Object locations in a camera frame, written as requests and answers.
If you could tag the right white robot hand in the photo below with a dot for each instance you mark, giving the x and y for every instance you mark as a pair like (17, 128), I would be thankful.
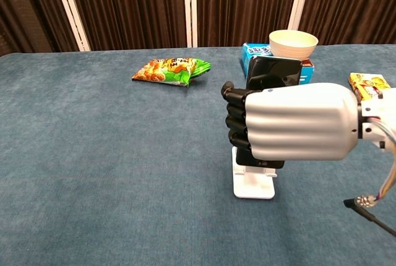
(297, 120)

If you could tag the black smartphone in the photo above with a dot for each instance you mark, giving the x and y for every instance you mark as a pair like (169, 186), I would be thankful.
(272, 72)

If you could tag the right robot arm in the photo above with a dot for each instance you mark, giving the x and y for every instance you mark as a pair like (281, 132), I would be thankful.
(385, 105)

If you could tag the white plastic phone stand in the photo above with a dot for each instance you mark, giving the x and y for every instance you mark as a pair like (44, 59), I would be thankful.
(253, 185)

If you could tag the cream bowl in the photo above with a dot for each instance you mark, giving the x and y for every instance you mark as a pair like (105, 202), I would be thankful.
(292, 44)

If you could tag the yellow snack box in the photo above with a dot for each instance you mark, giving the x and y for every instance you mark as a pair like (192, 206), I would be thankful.
(366, 85)

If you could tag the blue snack box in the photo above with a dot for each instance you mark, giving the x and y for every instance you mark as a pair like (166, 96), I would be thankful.
(256, 51)

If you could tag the brown curtain screen panel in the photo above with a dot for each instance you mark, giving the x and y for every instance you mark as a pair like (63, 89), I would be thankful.
(28, 9)
(130, 6)
(241, 3)
(352, 3)

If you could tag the green orange snack bag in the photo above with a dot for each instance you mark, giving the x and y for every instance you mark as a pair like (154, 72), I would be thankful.
(167, 71)

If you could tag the blue table mat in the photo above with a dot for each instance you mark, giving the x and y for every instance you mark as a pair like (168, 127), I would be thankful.
(108, 154)

